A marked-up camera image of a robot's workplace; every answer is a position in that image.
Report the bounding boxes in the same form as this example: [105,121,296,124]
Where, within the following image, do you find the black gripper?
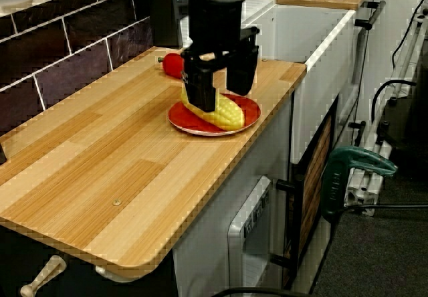
[180,0,261,113]

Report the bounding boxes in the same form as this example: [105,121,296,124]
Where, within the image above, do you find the yellow toy corn cob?
[180,88,245,132]

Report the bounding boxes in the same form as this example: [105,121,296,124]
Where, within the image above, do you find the red toy pepper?
[156,52,185,79]

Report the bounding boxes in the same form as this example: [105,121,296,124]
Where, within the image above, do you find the red round plate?
[168,92,262,136]

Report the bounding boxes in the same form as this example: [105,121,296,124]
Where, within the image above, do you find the white toy sink unit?
[180,0,357,164]

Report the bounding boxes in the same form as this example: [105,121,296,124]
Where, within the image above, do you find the wooden slat cabinet door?
[284,96,339,288]

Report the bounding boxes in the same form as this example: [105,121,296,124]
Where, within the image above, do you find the white toy oven cabinet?
[336,0,422,151]

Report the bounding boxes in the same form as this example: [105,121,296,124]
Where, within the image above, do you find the grey dispenser panel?
[227,175,274,290]

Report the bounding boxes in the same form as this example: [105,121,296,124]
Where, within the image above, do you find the white toy kitchen cabinet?
[172,96,295,297]

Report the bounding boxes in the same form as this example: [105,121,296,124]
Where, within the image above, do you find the dark grey upright kitchen post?
[149,0,188,49]

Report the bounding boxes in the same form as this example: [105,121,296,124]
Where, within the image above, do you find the black cabinet door handle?
[270,173,306,270]

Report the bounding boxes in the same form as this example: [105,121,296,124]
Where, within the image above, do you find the black oven door handle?
[347,0,388,146]

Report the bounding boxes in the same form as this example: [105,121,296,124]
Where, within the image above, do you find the silver aluminium frame rail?
[344,9,428,217]

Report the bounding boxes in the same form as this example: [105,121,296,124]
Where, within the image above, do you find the thick black looped cable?
[370,78,419,121]

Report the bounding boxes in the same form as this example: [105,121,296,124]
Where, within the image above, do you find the thin black hanging cable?
[391,0,428,68]

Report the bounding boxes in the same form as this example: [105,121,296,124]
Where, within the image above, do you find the black curved floor cable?
[217,286,304,297]

